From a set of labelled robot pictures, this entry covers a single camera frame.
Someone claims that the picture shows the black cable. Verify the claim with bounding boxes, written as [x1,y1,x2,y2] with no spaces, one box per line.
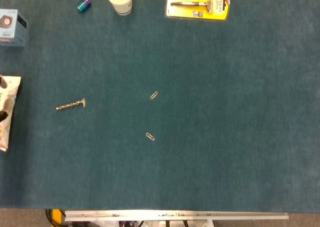
[45,208,57,227]

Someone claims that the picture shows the white snack bag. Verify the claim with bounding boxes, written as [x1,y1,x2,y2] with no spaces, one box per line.
[0,75,22,152]

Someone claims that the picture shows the teal table cloth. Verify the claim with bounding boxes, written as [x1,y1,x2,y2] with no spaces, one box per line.
[0,0,320,213]

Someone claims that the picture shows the light blue product box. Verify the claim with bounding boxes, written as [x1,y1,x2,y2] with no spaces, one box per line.
[0,8,29,47]

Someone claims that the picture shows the iridescent stacked metal rings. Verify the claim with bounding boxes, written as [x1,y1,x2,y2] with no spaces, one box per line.
[76,0,92,13]

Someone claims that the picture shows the yellow razor blister pack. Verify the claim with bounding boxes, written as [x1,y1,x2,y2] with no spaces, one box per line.
[165,0,231,21]

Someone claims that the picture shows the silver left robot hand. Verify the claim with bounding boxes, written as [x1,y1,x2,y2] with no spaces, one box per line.
[0,74,14,120]

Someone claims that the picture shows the aluminium rail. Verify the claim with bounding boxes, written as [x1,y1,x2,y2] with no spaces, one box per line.
[64,210,289,222]

